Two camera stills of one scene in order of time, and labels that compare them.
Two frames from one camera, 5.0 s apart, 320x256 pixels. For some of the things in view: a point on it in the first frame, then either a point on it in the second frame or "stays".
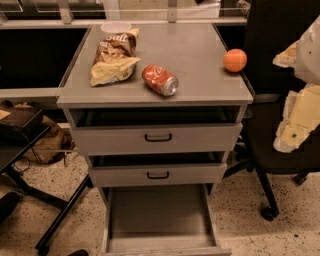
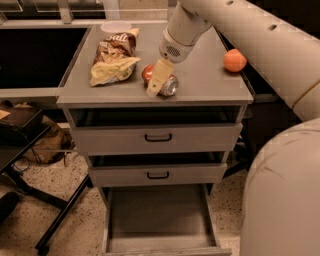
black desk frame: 15,142 stays
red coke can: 159,80 stays
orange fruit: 235,59 stays
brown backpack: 52,146 stays
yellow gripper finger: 301,116 → 162,73
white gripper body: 310,55 → 172,50
